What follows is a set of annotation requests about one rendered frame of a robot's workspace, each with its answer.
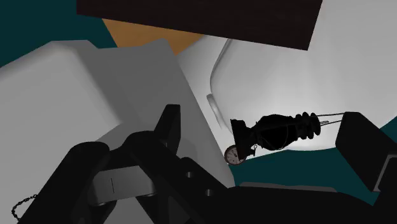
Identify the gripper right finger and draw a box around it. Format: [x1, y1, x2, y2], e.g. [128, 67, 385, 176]
[335, 111, 397, 207]

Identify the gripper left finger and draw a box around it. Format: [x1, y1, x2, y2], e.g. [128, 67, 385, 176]
[18, 104, 230, 224]

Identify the round pocket watch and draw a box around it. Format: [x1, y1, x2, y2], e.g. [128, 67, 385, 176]
[223, 144, 258, 166]

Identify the black lantern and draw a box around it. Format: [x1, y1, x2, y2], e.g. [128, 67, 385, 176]
[230, 111, 345, 160]

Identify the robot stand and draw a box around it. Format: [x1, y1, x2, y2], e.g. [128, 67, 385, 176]
[76, 0, 324, 52]

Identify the dark metal chain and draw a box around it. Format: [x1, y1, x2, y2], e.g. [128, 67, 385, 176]
[11, 193, 38, 221]

